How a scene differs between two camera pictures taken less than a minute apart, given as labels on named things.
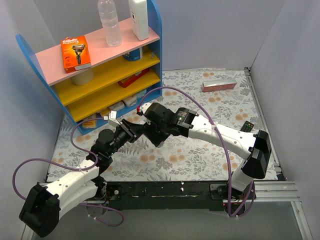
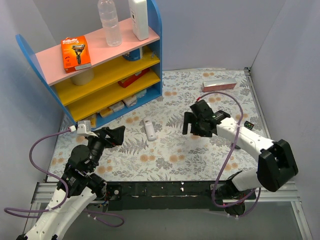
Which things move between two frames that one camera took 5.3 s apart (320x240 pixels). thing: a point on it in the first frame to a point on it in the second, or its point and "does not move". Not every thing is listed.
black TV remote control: [247, 127] does not move
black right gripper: [150, 127] to [196, 122]
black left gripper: [130, 128] to [107, 136]
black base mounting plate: [155, 195] does not move
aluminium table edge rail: [274, 160] does not move
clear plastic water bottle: [110, 19] does not move
